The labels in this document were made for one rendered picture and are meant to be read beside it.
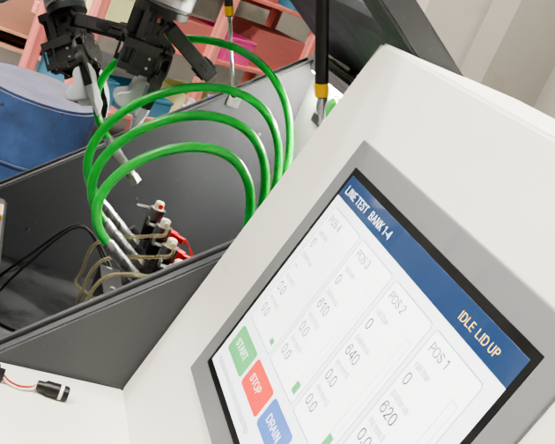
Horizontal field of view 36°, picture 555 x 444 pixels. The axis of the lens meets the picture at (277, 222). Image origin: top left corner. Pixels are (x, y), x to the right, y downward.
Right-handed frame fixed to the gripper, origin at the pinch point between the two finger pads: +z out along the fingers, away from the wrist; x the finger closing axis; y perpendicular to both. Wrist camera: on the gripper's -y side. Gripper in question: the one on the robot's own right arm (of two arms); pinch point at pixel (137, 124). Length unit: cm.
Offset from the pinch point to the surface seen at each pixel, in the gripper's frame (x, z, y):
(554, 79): -193, -34, -202
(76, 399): 43, 27, 3
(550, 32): -200, -52, -193
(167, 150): 27.3, -4.5, 0.0
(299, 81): -28.3, -13.0, -33.5
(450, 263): 80, -16, -14
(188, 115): 19.3, -8.3, -2.8
